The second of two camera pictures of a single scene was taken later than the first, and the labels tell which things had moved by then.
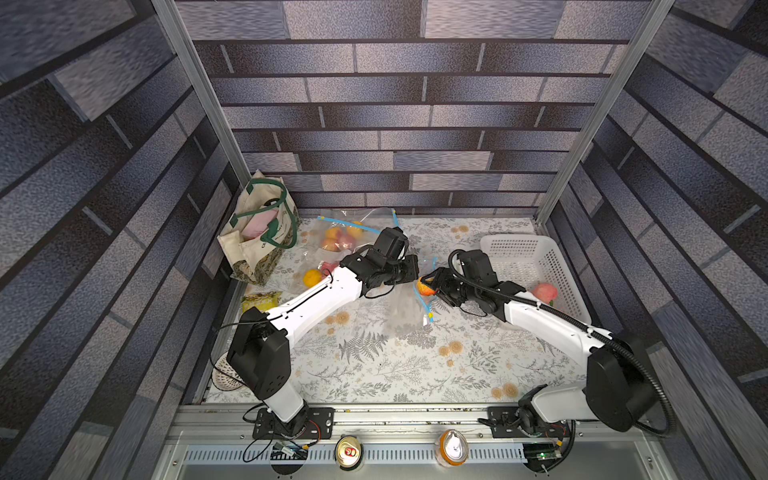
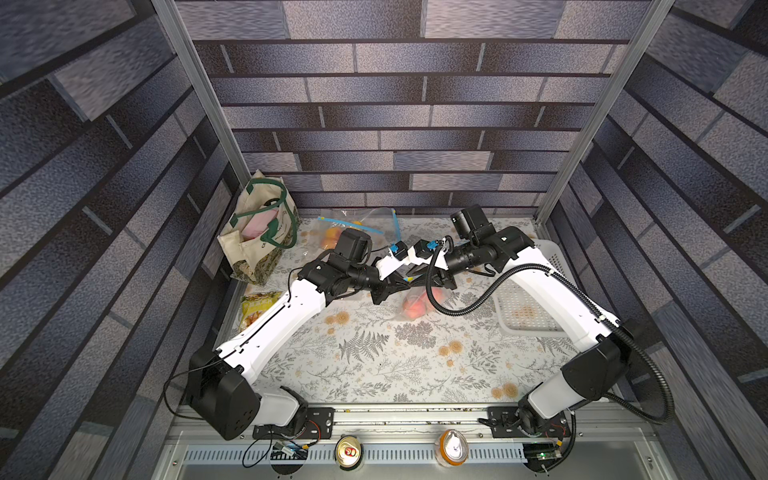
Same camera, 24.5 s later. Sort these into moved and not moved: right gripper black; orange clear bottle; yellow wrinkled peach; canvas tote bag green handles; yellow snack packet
Moved: right gripper black
Not moved: yellow wrinkled peach; yellow snack packet; canvas tote bag green handles; orange clear bottle
